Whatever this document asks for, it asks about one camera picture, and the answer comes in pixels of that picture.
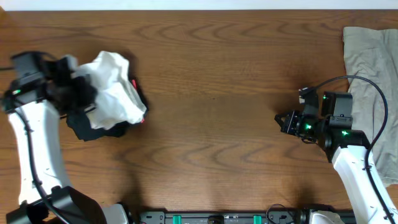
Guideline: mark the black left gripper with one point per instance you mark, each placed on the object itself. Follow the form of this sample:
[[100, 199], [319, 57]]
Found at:
[[78, 94]]

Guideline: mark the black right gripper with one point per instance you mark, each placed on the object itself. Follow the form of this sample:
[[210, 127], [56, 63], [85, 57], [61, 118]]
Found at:
[[290, 127]]

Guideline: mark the white t-shirt with print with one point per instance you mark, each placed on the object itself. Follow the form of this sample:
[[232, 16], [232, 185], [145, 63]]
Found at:
[[117, 100]]

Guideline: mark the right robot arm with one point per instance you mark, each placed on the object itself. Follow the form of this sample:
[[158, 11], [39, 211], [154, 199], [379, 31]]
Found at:
[[349, 153]]

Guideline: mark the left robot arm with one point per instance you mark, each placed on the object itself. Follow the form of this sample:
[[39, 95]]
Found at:
[[44, 90]]

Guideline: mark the black shorts red grey waistband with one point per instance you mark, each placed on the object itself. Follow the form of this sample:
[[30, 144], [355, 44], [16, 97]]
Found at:
[[80, 124]]

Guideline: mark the beige folded trousers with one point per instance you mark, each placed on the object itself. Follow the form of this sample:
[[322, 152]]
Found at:
[[372, 54]]

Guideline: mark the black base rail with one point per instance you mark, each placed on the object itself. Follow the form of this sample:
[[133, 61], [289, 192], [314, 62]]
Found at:
[[277, 213]]

